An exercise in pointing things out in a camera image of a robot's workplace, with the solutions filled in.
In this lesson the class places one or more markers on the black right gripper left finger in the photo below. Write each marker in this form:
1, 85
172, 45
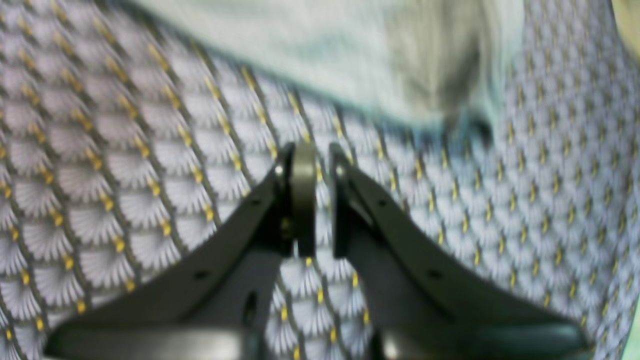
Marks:
214, 304

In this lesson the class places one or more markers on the light grey T-shirt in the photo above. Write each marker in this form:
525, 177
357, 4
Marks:
423, 64

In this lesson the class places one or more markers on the patterned fan-print tablecloth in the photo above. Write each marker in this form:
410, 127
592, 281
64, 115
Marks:
124, 146

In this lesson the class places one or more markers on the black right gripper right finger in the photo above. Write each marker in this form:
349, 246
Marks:
423, 303

